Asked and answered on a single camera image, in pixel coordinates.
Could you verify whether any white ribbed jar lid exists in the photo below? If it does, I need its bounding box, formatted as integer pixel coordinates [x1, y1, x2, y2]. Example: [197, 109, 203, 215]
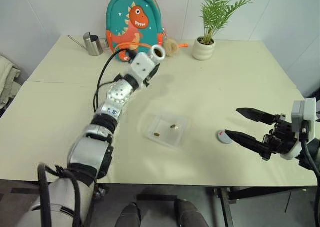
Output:
[216, 129, 234, 145]

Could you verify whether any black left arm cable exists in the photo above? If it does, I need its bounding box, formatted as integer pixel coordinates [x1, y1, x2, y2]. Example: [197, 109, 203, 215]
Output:
[37, 48, 138, 227]

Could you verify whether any green palm in white pot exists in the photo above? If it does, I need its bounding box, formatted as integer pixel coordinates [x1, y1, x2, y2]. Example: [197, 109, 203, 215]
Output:
[192, 0, 256, 61]

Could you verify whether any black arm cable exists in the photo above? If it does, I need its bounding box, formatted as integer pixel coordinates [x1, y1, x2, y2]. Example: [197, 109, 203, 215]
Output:
[37, 48, 138, 227]
[298, 120, 320, 227]

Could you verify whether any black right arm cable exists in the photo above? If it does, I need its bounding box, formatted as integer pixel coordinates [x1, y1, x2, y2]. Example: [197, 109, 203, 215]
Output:
[298, 120, 320, 227]

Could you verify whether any dark rounded shape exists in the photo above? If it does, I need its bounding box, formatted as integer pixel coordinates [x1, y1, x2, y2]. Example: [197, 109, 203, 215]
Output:
[174, 198, 210, 227]
[120, 203, 143, 227]

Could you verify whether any beige cloth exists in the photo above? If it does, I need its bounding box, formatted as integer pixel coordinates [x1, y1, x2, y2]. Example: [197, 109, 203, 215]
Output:
[0, 53, 23, 112]

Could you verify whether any silver metal watering can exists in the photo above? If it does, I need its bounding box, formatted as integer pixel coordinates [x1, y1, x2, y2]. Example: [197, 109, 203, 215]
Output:
[67, 31, 110, 56]

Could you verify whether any clear plastic box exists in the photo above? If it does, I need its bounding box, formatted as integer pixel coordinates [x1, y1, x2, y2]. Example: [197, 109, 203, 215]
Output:
[145, 113, 189, 147]

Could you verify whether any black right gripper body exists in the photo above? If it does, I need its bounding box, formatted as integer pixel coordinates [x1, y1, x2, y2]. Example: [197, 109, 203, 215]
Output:
[262, 113, 299, 155]

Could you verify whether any black metal table frame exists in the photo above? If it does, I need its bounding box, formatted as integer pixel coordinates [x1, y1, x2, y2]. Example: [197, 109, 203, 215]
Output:
[213, 186, 318, 227]

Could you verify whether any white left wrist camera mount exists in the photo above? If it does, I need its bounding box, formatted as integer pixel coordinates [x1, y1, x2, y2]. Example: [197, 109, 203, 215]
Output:
[129, 52, 157, 84]

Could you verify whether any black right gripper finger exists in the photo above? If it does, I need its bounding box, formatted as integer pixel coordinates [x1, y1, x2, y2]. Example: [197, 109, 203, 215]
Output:
[224, 129, 273, 162]
[236, 107, 279, 126]

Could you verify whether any beige plush keychain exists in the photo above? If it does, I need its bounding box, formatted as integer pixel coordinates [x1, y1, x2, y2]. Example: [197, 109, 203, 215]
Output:
[162, 37, 180, 58]

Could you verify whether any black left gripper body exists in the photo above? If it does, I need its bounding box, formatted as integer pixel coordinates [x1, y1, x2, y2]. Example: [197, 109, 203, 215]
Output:
[142, 63, 161, 88]

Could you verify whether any teal dinosaur backpack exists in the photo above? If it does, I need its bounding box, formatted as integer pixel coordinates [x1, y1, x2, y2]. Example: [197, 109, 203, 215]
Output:
[105, 0, 168, 63]

